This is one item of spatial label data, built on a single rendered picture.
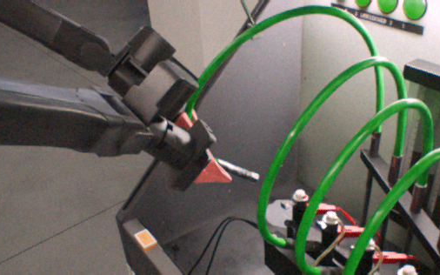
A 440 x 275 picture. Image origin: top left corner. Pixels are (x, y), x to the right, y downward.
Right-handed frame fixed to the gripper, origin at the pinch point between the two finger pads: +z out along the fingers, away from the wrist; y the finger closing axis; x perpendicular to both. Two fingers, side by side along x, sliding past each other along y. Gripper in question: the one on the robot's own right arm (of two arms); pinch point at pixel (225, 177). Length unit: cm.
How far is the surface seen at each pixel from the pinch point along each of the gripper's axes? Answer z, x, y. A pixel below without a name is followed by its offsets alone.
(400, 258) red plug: 26.9, -15.0, 7.9
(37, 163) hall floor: 40, 225, -127
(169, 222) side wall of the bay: 17.0, 29.1, -26.6
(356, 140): 1.5, -14.7, 18.0
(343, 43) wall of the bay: 20.9, 27.8, 31.5
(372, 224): 4.3, -23.6, 11.6
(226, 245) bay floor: 29.9, 21.9, -22.1
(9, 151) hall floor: 27, 248, -140
